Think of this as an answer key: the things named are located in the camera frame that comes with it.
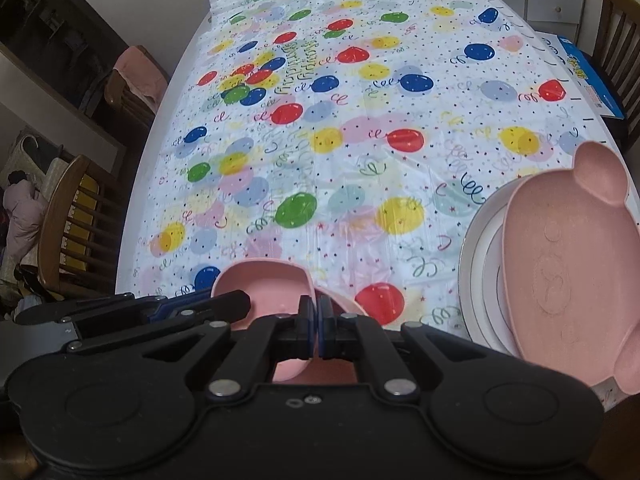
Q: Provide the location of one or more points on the blue-edged flat box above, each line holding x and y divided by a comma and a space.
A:
595, 80

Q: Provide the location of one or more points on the small white floral plate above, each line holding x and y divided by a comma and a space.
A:
502, 310

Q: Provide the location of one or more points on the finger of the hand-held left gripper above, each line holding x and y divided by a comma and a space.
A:
175, 301
215, 306

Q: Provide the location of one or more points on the large pink bowl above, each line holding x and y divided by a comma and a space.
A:
345, 305

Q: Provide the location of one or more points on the small pink bowl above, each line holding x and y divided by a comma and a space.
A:
260, 285

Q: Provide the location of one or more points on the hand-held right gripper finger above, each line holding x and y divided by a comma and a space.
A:
323, 327
311, 327

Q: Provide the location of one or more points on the balloon print tablecloth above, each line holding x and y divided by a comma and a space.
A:
350, 110

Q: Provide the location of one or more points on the large white plate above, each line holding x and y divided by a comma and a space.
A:
470, 270

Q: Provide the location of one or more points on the pink bear-shaped plate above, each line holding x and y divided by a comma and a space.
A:
565, 260

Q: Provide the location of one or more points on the pink cloth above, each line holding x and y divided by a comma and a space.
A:
142, 67

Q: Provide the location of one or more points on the dark wooden cabinet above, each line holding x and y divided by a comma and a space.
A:
45, 35

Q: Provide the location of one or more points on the pink garment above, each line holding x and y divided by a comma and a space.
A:
22, 215

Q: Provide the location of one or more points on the dark wooden slatted chair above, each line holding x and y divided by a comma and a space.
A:
617, 25

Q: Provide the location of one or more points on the yellow seat cushion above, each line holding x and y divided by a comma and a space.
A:
80, 220

